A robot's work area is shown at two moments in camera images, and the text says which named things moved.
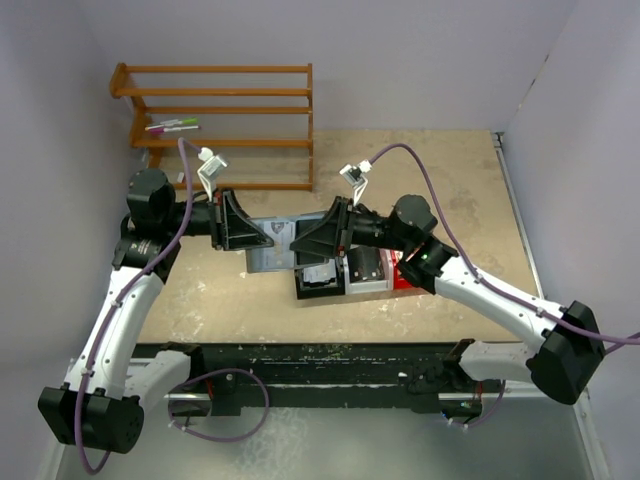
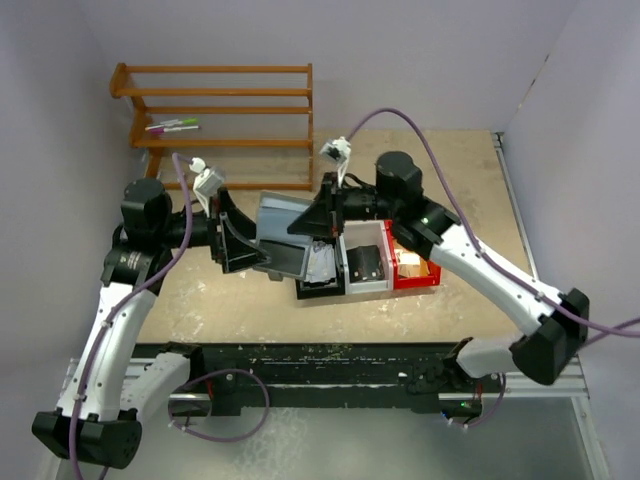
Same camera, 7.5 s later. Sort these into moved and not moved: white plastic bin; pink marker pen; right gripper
Moved: right gripper
Not moved: pink marker pen; white plastic bin
